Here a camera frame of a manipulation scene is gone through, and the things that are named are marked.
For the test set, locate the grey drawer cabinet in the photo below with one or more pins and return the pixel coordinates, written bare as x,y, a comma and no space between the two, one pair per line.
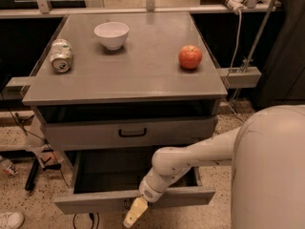
141,80

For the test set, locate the grey top drawer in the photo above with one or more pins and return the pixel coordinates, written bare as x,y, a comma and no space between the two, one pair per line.
128,133

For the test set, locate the plastic bottle on floor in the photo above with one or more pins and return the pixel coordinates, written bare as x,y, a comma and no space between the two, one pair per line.
7,166

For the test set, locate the white shoe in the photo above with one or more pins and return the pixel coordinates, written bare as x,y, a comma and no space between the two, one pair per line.
11,220

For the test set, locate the metal diagonal rod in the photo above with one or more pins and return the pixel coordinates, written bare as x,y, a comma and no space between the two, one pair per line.
245,65

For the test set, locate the grey metal bracket block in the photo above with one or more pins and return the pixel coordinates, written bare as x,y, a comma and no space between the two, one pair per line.
236,79

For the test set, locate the white ceramic bowl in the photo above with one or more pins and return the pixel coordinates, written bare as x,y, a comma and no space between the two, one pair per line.
112,35

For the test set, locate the red apple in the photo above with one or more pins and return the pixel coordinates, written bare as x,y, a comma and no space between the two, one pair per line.
189,57

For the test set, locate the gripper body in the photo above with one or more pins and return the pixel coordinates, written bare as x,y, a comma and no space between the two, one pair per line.
148,191

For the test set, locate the grey drawer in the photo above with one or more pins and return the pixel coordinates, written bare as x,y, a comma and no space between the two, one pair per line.
107,180
128,133

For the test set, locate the black handled tool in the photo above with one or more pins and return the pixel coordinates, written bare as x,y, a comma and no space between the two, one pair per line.
34,171

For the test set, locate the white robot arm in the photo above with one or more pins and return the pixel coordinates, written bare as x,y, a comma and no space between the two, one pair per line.
268,170

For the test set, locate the crushed soda can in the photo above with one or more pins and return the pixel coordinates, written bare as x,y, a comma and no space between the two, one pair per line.
61,55

